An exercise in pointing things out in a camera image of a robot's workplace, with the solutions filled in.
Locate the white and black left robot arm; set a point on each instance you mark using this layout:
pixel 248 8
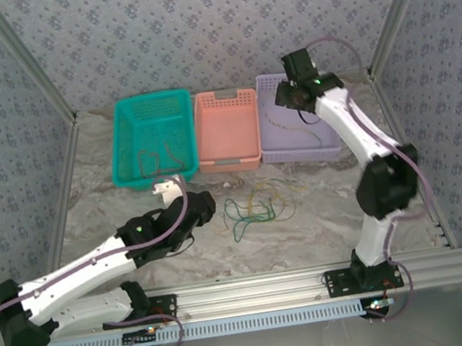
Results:
pixel 78 277

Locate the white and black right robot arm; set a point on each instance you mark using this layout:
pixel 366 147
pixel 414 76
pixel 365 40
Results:
pixel 347 131

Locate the purple plastic basket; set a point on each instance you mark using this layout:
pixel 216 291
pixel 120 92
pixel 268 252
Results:
pixel 287 144

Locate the pink plastic basket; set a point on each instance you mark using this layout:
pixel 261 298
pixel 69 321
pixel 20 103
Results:
pixel 225 135

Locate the teal plastic basket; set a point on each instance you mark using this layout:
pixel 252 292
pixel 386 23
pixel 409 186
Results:
pixel 139 130

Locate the small circuit board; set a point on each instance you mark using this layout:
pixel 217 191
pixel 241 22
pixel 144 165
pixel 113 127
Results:
pixel 379 306
pixel 140 337

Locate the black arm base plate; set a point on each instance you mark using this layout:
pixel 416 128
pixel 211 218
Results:
pixel 166 308
pixel 337 283

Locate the aluminium table side rail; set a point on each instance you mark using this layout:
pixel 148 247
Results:
pixel 397 128
pixel 64 183

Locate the aluminium mounting rail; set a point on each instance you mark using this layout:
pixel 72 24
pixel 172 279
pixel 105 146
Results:
pixel 248 293

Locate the aluminium frame post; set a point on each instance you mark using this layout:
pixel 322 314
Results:
pixel 32 63
pixel 401 7

